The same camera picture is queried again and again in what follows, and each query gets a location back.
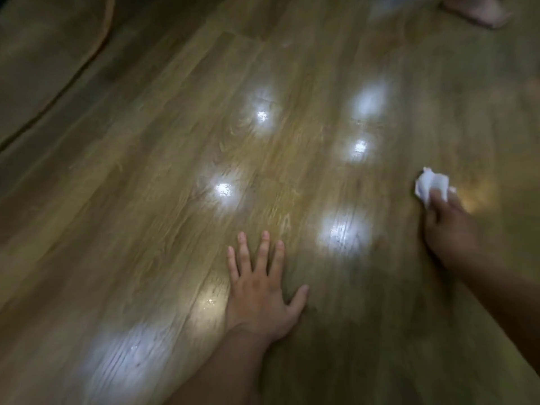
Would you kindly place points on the person's left hand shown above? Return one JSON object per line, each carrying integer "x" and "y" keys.
{"x": 255, "y": 299}

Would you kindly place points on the person's right hand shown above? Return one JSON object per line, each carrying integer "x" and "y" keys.
{"x": 451, "y": 231}

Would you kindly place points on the white towel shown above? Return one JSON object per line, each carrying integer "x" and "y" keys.
{"x": 430, "y": 183}

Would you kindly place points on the person's right forearm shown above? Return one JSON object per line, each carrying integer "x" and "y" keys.
{"x": 506, "y": 303}

